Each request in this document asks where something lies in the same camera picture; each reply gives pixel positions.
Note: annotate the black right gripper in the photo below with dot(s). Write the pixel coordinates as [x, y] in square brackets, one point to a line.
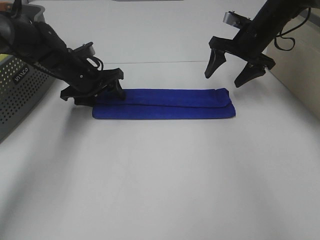
[245, 45]

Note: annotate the beige storage box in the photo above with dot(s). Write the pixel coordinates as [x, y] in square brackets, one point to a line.
[299, 69]

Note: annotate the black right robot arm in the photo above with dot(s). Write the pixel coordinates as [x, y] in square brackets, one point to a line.
[275, 14]

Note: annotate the grey perforated plastic basket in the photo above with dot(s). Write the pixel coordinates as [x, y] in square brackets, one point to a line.
[21, 85]

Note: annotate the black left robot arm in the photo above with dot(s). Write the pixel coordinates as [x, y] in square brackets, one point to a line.
[47, 52]

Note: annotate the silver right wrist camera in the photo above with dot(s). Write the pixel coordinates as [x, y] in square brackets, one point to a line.
[233, 19]

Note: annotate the blue microfibre towel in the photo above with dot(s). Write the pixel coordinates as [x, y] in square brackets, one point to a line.
[165, 104]

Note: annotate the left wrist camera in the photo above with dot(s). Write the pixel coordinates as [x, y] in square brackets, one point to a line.
[86, 50]

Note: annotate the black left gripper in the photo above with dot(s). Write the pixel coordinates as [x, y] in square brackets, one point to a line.
[87, 77]

